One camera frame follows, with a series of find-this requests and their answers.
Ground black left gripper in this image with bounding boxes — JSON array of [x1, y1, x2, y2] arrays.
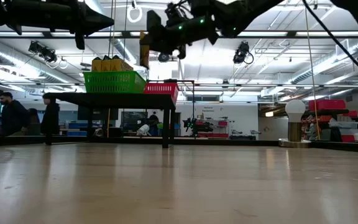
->
[[68, 0, 93, 50]]

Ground red plastic basket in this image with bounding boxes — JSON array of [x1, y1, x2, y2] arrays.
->
[[144, 82, 180, 105]]

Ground black aluminium rig frame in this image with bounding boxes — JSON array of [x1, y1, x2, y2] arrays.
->
[[0, 30, 358, 154]]

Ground white ceiling cable loop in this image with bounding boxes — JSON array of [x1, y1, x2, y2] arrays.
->
[[126, 4, 143, 24]]

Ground clear plastic bin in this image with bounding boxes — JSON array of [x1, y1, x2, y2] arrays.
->
[[328, 118, 358, 130]]

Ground black perforated metal shelf riser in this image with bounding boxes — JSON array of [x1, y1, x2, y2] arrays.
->
[[44, 92, 177, 149]]

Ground white globe lamp brass base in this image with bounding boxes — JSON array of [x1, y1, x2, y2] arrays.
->
[[278, 99, 312, 148]]

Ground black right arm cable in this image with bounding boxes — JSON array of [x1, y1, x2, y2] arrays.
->
[[301, 0, 358, 87]]

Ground green plastic basket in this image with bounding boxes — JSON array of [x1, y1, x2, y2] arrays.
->
[[82, 70, 147, 94]]

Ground yellow hanging cable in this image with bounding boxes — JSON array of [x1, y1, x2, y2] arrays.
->
[[304, 0, 322, 140]]

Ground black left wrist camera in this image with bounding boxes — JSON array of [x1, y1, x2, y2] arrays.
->
[[87, 6, 115, 35]]

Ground shelf with red bins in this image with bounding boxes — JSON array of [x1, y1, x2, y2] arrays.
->
[[194, 119, 229, 139]]

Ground blue storage bins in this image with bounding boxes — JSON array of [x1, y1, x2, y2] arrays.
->
[[67, 122, 88, 137]]

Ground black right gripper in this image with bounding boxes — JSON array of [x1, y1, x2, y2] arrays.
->
[[147, 9, 220, 60]]

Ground white cylinder device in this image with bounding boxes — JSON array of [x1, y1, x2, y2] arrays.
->
[[136, 123, 151, 137]]

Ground large red storage bin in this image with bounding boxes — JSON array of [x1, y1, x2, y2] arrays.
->
[[308, 99, 347, 112]]

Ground person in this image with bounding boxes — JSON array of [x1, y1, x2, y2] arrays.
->
[[26, 108, 42, 136], [0, 91, 30, 137], [40, 92, 61, 146]]

